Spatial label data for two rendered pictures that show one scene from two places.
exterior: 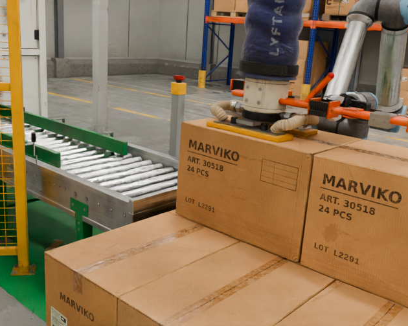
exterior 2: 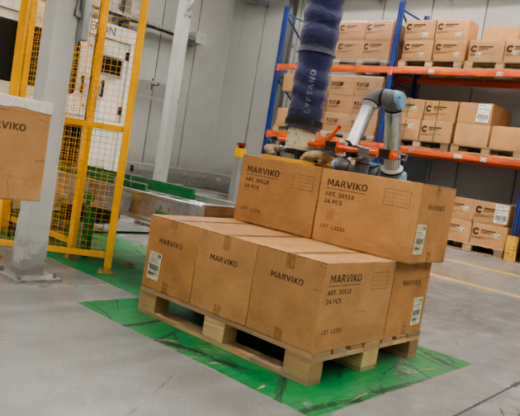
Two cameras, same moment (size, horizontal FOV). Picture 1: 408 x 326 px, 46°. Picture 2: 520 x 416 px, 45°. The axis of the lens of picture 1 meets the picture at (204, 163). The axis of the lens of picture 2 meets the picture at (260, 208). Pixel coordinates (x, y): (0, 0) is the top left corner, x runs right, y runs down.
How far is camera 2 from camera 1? 192 cm
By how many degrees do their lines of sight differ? 11
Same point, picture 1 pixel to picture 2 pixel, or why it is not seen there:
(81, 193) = (165, 205)
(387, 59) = (389, 134)
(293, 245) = (308, 227)
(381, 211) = (357, 197)
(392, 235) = (362, 210)
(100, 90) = (161, 173)
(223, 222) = (265, 219)
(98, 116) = not seen: hidden behind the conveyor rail
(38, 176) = (130, 198)
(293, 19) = (319, 93)
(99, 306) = (187, 238)
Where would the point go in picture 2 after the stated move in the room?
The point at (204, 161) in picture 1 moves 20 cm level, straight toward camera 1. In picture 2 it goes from (257, 179) to (256, 180)
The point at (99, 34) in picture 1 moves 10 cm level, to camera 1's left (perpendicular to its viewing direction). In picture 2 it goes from (167, 121) to (158, 120)
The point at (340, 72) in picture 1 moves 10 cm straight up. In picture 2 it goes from (352, 135) to (356, 120)
